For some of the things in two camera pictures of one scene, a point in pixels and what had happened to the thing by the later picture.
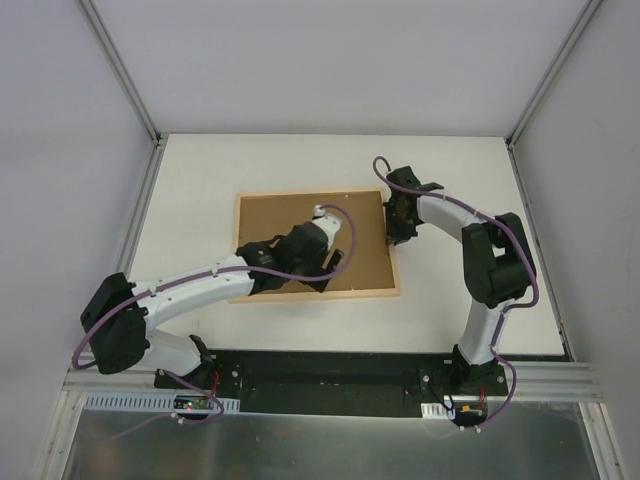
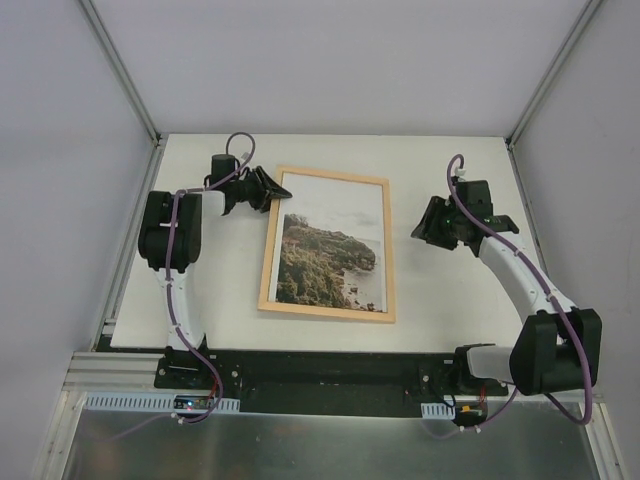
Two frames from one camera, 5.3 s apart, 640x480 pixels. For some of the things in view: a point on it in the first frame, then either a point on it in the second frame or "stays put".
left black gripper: (322, 272) -> (259, 189)
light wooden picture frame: (265, 295) -> (325, 311)
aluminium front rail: (92, 380) stays put
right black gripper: (396, 220) -> (439, 225)
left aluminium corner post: (117, 64) stays put
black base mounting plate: (340, 383) stays put
